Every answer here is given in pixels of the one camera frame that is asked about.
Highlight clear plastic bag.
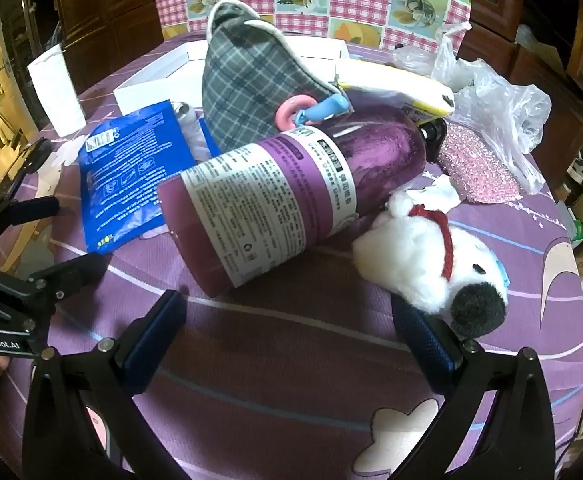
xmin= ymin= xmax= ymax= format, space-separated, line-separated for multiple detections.
xmin=391 ymin=22 xmax=552 ymax=196

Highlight pink glitter pouch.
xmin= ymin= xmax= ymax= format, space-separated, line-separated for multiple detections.
xmin=436 ymin=120 xmax=525 ymax=206

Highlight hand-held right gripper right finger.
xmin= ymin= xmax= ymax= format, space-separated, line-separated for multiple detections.
xmin=391 ymin=297 xmax=557 ymax=480

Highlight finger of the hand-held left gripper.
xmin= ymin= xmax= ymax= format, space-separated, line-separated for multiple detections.
xmin=18 ymin=252 xmax=109 ymax=306
xmin=0 ymin=137 xmax=62 ymax=256

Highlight crumpled white tissue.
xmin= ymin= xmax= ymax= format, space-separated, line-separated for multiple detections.
xmin=404 ymin=175 xmax=462 ymax=213

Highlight dark wooden cabinet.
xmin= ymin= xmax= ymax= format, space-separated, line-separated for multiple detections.
xmin=54 ymin=0 xmax=164 ymax=96
xmin=456 ymin=0 xmax=583 ymax=176

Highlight purple striped tablecloth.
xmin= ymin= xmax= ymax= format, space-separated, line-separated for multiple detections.
xmin=0 ymin=35 xmax=583 ymax=480

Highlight purple pump bottle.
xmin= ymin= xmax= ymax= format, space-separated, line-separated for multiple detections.
xmin=157 ymin=102 xmax=447 ymax=297

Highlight white plush dog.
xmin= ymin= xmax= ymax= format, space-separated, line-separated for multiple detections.
xmin=352 ymin=192 xmax=511 ymax=338

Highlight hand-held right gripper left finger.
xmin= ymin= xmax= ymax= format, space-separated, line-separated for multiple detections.
xmin=21 ymin=289 xmax=192 ymax=480

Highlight yellow and white packet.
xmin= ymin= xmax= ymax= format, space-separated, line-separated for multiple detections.
xmin=334 ymin=59 xmax=456 ymax=123

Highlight white shallow box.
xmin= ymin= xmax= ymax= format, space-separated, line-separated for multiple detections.
xmin=112 ymin=35 xmax=348 ymax=116

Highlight grey plaid slipper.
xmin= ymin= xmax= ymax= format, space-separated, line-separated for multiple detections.
xmin=200 ymin=1 xmax=355 ymax=161

